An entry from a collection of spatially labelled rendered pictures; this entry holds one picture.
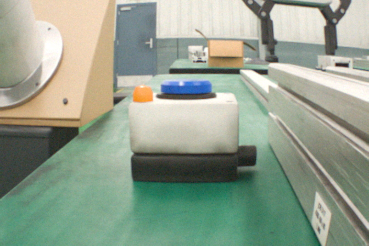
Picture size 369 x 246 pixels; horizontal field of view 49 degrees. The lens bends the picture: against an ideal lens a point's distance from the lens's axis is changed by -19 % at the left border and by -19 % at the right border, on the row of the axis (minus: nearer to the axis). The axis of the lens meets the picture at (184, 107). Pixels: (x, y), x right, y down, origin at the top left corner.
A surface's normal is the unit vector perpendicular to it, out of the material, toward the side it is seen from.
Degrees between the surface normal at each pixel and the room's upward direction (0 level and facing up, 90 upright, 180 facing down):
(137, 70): 90
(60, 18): 47
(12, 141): 90
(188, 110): 90
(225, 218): 0
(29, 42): 103
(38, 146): 90
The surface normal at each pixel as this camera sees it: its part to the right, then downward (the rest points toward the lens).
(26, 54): 0.84, 0.41
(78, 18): -0.06, -0.59
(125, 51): -0.02, 0.11
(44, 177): 0.00, -0.99
